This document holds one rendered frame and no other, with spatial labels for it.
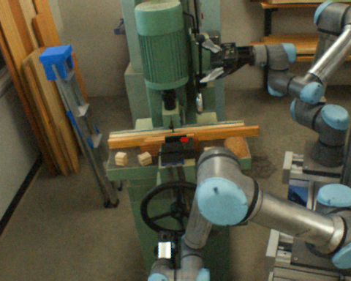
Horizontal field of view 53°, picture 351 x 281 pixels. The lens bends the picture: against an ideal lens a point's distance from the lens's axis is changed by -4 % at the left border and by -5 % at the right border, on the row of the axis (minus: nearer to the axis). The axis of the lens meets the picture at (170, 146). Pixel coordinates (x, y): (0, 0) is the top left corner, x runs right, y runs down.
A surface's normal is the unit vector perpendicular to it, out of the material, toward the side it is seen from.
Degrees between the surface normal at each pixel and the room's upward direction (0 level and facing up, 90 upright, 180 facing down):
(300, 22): 90
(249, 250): 0
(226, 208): 86
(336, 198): 8
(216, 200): 87
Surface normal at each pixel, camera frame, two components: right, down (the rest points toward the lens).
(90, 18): -0.09, 0.58
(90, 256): -0.11, -0.82
